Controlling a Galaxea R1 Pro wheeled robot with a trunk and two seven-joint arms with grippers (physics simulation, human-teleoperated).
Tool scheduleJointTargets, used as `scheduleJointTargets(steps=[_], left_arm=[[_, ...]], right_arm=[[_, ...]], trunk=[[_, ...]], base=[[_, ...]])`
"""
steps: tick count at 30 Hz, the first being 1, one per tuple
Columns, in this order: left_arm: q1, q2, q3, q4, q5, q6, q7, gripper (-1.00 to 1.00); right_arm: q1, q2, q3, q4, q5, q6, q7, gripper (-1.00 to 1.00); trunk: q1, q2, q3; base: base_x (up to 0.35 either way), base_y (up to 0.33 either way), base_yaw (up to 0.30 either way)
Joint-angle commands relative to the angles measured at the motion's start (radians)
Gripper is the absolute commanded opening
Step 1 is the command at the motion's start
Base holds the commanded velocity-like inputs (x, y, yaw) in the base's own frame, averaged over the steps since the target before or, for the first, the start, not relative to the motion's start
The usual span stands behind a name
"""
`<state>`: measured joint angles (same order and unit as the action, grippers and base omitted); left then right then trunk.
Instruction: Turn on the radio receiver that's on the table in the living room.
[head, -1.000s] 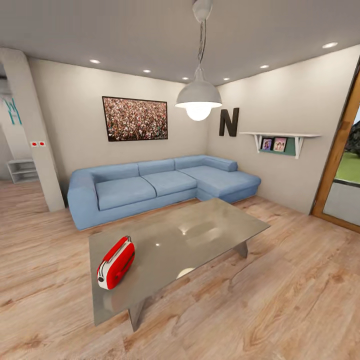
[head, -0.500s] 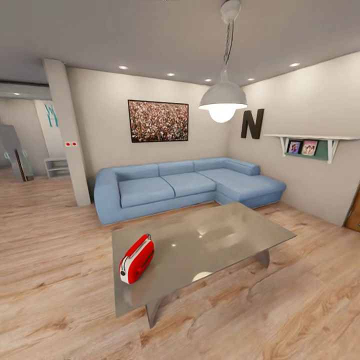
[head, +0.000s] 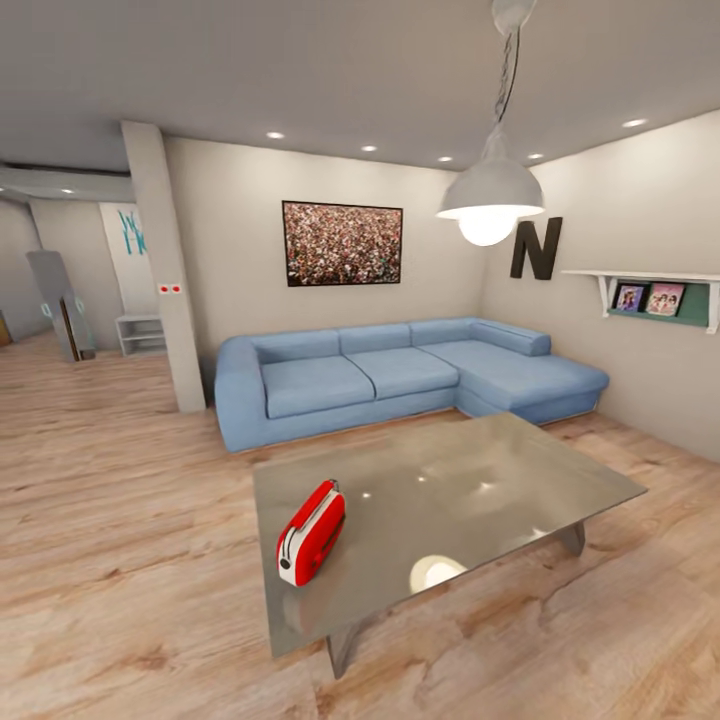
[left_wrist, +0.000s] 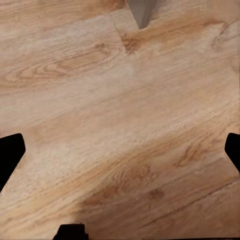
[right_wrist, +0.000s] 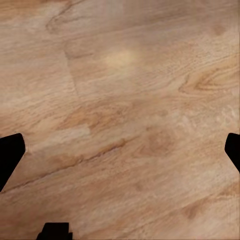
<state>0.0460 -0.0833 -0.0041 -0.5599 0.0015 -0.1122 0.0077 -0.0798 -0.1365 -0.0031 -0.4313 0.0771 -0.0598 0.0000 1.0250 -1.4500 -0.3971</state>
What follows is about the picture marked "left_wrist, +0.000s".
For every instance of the coffee table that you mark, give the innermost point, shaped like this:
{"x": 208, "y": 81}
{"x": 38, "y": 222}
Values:
{"x": 141, "y": 10}

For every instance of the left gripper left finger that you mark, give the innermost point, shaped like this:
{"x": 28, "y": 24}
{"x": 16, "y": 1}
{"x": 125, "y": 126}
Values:
{"x": 12, "y": 149}

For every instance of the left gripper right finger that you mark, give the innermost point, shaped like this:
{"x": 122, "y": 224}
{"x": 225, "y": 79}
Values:
{"x": 232, "y": 148}

